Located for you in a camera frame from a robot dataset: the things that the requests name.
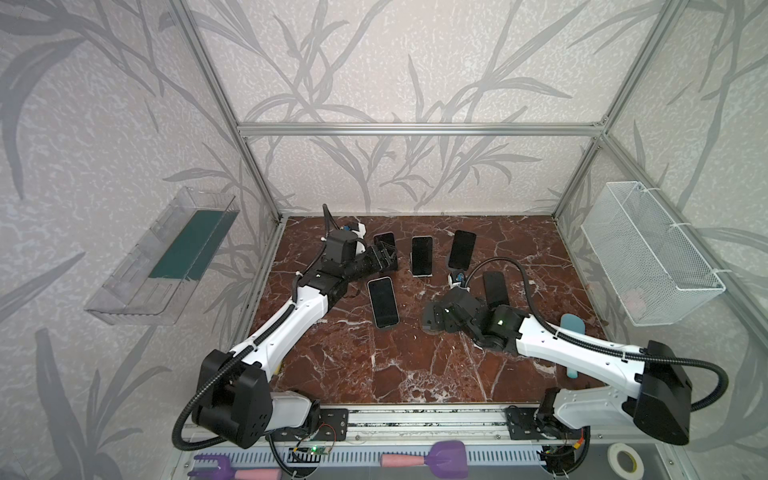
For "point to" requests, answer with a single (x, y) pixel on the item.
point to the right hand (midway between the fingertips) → (448, 299)
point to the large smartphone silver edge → (383, 301)
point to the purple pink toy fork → (226, 470)
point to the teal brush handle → (574, 323)
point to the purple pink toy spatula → (448, 460)
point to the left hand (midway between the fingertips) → (395, 246)
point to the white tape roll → (612, 457)
